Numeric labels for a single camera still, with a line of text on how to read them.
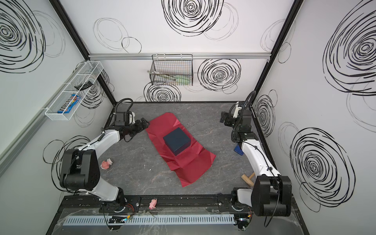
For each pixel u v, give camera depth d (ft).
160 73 2.78
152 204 2.36
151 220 3.16
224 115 2.47
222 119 2.52
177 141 3.11
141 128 2.70
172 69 2.92
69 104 2.21
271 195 1.32
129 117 2.48
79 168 1.46
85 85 2.62
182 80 2.85
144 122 2.75
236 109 2.42
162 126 3.57
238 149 3.08
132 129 2.54
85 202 2.46
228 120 2.42
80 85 2.49
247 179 2.64
